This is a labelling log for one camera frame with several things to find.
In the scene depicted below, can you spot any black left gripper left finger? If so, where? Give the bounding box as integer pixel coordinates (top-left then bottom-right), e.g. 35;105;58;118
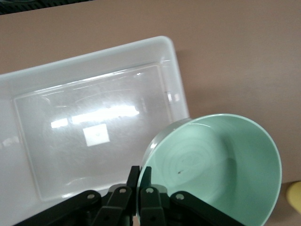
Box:
13;165;141;226

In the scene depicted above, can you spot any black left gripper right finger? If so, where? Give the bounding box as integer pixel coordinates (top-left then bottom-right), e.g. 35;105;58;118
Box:
139;166;245;226

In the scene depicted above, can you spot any mint green bowl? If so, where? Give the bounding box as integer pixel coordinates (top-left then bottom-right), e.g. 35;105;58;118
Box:
140;113;283;226

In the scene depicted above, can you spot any clear plastic box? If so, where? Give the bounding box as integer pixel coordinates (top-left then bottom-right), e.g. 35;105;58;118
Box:
0;35;191;226

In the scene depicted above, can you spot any white square sticker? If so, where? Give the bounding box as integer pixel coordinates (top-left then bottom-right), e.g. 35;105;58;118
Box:
82;124;111;147

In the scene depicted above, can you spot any yellow cup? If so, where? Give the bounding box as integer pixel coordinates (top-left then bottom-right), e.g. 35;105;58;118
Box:
286;181;301;214

